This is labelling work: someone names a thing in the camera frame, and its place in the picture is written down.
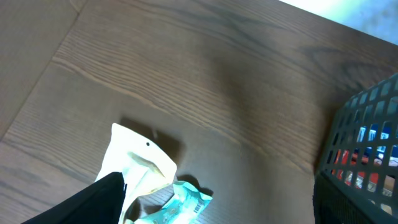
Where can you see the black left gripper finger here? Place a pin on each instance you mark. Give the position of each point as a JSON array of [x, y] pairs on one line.
[[101, 202]]

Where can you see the white paper pouch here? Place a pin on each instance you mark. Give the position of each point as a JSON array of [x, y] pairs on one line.
[[145, 167]]

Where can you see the light teal wrapper packet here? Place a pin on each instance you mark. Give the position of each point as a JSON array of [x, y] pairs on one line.
[[183, 207]]

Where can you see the grey plastic basket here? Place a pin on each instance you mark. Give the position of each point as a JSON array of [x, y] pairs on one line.
[[368, 119]]

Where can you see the spaghetti pasta packet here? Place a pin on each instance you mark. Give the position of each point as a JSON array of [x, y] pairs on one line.
[[361, 169]]

